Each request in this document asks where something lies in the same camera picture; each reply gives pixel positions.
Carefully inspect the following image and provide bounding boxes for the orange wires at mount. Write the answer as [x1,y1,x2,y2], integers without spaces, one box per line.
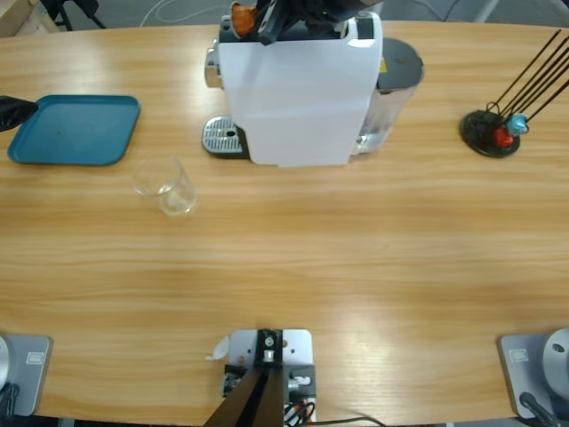
[284,397,317,423]

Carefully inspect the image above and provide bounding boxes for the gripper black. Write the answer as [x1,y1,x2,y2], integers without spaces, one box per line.
[255,0,384,46]

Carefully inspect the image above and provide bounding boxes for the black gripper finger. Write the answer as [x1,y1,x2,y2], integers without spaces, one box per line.
[0,112,28,133]
[0,94,39,115]

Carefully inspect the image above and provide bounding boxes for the wooden crate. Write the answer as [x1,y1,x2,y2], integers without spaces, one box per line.
[0,0,59,36]

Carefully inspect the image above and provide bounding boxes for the white paper tag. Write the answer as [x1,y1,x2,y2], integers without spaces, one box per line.
[204,335,231,361]

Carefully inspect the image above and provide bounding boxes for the clear drinking glass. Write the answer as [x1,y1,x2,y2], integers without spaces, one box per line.
[132,155,197,218]

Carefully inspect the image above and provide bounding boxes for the black capsule stand with rods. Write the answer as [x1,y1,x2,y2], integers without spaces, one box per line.
[460,28,569,159]

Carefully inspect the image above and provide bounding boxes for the black cable under mount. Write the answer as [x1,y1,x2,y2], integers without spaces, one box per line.
[316,415,389,427]

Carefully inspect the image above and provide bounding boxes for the teal plastic tray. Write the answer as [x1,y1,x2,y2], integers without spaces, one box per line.
[7,94,141,168]

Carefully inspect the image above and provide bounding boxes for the white mount block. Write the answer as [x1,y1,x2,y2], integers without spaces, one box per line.
[228,328,317,423]

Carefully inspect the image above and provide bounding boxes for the white capsule coffee machine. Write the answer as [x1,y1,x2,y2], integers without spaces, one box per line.
[203,11,425,170]

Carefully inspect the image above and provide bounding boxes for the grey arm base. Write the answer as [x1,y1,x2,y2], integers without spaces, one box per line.
[0,333,53,418]
[496,327,569,420]

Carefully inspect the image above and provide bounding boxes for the black base cable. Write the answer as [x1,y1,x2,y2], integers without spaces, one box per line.
[518,391,564,427]
[0,383,21,419]

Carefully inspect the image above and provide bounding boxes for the orange coffee capsule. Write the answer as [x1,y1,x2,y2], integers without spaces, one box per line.
[230,2,260,39]

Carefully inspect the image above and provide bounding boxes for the black stand legs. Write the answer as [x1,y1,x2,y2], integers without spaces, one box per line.
[42,0,108,31]

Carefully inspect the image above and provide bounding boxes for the red coffee capsule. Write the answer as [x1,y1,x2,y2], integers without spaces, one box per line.
[493,126,517,147]

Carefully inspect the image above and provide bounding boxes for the black clamp bracket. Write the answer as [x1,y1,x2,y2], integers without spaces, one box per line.
[221,363,317,399]

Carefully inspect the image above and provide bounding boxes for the black camera post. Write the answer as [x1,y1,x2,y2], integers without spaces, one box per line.
[204,328,285,427]

